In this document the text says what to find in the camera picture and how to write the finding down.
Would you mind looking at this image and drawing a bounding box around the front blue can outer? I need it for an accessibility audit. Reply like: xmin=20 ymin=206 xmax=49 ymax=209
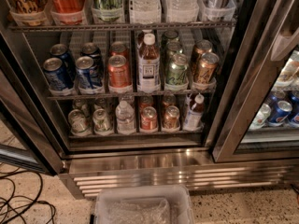
xmin=43 ymin=58 xmax=74 ymax=91

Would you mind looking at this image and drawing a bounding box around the bottom tea bottle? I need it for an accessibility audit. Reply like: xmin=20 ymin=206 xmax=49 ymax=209
xmin=183 ymin=93 xmax=205 ymax=131

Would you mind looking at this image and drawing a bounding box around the tea bottle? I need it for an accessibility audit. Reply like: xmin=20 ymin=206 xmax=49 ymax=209
xmin=183 ymin=93 xmax=205 ymax=131
xmin=138 ymin=33 xmax=160 ymax=92
xmin=136 ymin=30 xmax=152 ymax=49

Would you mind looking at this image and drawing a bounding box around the clear plastic bin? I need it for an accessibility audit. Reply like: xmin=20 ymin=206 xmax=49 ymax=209
xmin=94 ymin=185 xmax=195 ymax=224

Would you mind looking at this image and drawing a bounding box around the shelf water bottle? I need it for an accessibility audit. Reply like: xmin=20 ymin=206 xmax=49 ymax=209
xmin=130 ymin=0 xmax=162 ymax=24
xmin=164 ymin=0 xmax=199 ymax=23

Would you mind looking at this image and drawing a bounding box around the rear green can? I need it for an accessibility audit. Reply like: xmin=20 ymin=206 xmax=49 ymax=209
xmin=161 ymin=30 xmax=179 ymax=47

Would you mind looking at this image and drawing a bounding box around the front tea bottle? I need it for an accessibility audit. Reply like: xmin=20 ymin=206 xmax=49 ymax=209
xmin=138 ymin=33 xmax=160 ymax=92

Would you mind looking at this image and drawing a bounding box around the rear red orange can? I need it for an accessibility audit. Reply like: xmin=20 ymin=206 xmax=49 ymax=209
xmin=109 ymin=41 xmax=129 ymax=59

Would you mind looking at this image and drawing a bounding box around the black floor cable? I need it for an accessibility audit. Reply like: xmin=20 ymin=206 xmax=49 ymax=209
xmin=0 ymin=162 xmax=57 ymax=224

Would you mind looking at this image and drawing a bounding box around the white can behind glass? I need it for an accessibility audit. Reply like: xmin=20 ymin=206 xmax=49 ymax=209
xmin=249 ymin=104 xmax=271 ymax=130

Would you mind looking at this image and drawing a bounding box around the rear gold orange can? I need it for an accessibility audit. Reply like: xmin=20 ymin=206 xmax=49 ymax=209
xmin=191 ymin=39 xmax=213 ymax=74

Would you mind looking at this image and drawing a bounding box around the bottom water bottle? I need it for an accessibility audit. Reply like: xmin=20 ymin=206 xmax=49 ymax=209
xmin=115 ymin=101 xmax=135 ymax=134

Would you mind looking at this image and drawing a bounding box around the middle gold orange can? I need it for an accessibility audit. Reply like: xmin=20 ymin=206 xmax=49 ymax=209
xmin=193 ymin=52 xmax=219 ymax=84

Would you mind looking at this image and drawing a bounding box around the gold orange can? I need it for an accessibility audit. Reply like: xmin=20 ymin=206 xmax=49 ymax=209
xmin=191 ymin=39 xmax=213 ymax=74
xmin=193 ymin=52 xmax=219 ymax=84

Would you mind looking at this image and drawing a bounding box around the top shelf water bottle right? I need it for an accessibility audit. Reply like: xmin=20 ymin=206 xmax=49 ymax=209
xmin=164 ymin=0 xmax=199 ymax=23

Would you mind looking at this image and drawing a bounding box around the rear blue can inner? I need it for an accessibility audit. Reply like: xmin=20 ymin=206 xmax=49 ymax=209
xmin=80 ymin=42 xmax=104 ymax=67

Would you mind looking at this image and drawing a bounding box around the front green can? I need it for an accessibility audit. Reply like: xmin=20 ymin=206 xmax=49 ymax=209
xmin=166 ymin=53 xmax=188 ymax=85

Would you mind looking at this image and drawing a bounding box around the red orange can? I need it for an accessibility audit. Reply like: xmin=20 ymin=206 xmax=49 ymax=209
xmin=109 ymin=41 xmax=129 ymax=59
xmin=108 ymin=55 xmax=132 ymax=88

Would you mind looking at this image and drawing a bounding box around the top shelf water bottle left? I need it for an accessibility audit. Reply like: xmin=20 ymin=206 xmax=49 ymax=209
xmin=130 ymin=0 xmax=162 ymax=24

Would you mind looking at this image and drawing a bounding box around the bottom silver can outer front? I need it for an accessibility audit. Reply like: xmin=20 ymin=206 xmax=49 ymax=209
xmin=68 ymin=109 xmax=91 ymax=136

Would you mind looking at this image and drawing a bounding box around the fridge door handle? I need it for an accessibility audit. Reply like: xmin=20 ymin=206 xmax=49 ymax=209
xmin=271 ymin=0 xmax=299 ymax=61

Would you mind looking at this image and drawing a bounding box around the open fridge door left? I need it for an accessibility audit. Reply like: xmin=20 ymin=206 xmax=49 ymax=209
xmin=0 ymin=44 xmax=64 ymax=175

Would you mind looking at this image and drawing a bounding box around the top shelf cola can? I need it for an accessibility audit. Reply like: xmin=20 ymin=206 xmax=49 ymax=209
xmin=51 ymin=0 xmax=85 ymax=25

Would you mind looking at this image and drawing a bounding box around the rear blue can outer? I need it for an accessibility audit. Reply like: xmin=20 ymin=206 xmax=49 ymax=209
xmin=50 ymin=44 xmax=76 ymax=79

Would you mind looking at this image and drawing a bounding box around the bottom silver can inner front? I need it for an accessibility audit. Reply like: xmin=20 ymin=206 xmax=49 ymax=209
xmin=93 ymin=108 xmax=111 ymax=133

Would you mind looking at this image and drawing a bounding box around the top shelf green can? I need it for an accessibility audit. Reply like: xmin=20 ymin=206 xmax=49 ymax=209
xmin=93 ymin=0 xmax=123 ymax=22

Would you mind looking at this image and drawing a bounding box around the glass fridge door right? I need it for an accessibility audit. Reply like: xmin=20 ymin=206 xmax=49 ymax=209
xmin=213 ymin=0 xmax=298 ymax=162

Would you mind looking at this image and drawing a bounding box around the bottom copper can front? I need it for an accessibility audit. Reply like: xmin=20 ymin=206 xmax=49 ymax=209
xmin=163 ymin=105 xmax=180 ymax=129

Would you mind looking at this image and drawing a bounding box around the blue can behind glass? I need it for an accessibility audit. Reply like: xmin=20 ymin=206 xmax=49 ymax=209
xmin=267 ymin=100 xmax=292 ymax=126

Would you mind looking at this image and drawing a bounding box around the rear tea bottle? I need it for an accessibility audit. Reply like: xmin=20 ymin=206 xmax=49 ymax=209
xmin=136 ymin=30 xmax=152 ymax=49

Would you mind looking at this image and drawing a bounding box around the middle green can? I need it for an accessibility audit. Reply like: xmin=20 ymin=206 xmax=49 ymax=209
xmin=165 ymin=41 xmax=183 ymax=65

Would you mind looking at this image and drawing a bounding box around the top shelf gold can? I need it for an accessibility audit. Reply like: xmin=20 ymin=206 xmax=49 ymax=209
xmin=8 ymin=0 xmax=50 ymax=26

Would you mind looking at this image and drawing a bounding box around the front red orange can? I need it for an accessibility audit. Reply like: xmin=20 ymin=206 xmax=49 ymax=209
xmin=108 ymin=55 xmax=132 ymax=88

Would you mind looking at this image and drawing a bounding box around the front blue can inner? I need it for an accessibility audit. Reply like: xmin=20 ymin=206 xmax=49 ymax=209
xmin=76 ymin=56 xmax=102 ymax=90

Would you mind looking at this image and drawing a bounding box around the stainless steel fridge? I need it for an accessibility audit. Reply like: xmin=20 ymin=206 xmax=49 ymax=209
xmin=0 ymin=0 xmax=299 ymax=198

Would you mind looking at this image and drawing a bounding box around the bottom red can front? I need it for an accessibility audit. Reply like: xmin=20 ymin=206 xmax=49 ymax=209
xmin=141 ymin=106 xmax=157 ymax=131

